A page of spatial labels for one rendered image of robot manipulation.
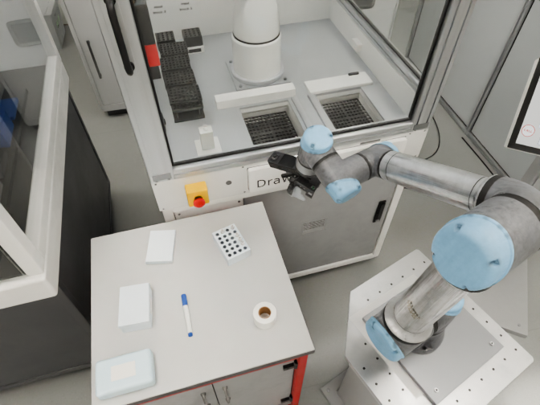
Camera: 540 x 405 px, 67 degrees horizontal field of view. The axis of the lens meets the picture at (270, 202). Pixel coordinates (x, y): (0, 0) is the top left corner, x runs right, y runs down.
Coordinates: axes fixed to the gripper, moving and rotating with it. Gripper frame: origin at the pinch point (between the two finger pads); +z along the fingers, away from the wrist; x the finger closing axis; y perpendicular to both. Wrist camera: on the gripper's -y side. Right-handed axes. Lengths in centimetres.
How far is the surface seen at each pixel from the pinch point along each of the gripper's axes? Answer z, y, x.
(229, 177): 9.9, -22.0, -5.3
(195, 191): 7.4, -27.4, -16.9
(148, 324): 6, -13, -58
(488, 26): 71, 32, 192
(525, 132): -3, 55, 63
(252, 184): 13.5, -14.7, -1.5
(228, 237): 13.8, -10.4, -22.2
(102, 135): 143, -154, 16
